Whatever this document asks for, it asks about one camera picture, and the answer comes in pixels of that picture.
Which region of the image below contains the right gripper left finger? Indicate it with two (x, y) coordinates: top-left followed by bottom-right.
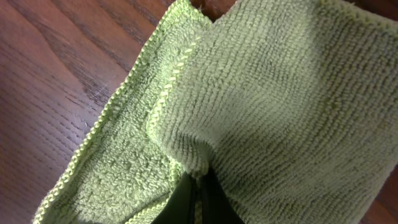
(151, 172), (197, 224)

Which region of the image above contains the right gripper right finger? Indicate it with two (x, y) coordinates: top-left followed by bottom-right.
(200, 169), (244, 224)

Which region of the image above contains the green microfiber cloth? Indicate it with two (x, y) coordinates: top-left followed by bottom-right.
(33, 1), (397, 223)

